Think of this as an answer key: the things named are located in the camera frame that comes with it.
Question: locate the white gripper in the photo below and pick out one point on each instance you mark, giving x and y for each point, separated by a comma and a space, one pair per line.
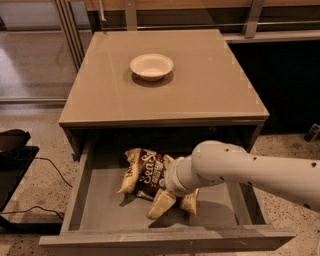
171, 181

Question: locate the brown chip bag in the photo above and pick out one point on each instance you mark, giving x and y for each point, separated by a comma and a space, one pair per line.
145, 176

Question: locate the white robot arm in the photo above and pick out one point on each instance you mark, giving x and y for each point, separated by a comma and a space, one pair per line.
213, 162

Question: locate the open grey top drawer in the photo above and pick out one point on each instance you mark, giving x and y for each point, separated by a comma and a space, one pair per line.
99, 221

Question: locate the grey cabinet with counter top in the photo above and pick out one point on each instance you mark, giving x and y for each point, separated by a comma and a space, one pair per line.
206, 88

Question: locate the white paper bowl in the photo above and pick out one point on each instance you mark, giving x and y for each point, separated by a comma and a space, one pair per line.
151, 67

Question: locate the black stand base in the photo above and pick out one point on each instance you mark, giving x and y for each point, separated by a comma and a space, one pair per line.
15, 159

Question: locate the small dark floor object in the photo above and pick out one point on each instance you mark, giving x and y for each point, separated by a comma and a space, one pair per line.
312, 134

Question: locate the metal frame railing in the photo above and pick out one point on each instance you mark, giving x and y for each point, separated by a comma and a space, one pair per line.
238, 20

